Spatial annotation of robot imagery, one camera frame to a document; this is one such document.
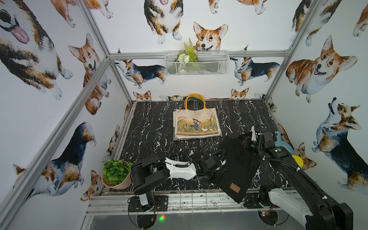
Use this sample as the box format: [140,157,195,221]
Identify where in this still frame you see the light blue dustpan scoop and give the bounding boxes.
[275,131,295,155]

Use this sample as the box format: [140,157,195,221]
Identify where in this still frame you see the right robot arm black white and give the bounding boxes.
[237,128,353,230]

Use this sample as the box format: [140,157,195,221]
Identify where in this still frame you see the potted green plant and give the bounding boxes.
[102,159,132,190]

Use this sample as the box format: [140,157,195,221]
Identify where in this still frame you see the white wire wall basket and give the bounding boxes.
[164,51,230,76]

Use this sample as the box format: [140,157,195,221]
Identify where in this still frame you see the cream tote bag yellow handles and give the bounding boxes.
[173,94,222,140]

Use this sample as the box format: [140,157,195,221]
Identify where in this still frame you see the black canvas tote bag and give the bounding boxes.
[211,137,262,204]

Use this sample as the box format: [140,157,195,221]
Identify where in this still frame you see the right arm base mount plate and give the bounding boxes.
[243,192,286,210]

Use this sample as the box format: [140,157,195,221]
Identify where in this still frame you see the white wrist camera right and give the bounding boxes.
[251,126,257,141]

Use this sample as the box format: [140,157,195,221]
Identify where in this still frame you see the artificial fern and white flower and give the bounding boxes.
[176,38,198,74]

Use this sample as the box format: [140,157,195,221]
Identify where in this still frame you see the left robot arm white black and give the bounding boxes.
[130,149,226,209]

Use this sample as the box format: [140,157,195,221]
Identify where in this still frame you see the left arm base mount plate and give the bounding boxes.
[128,195,169,212]

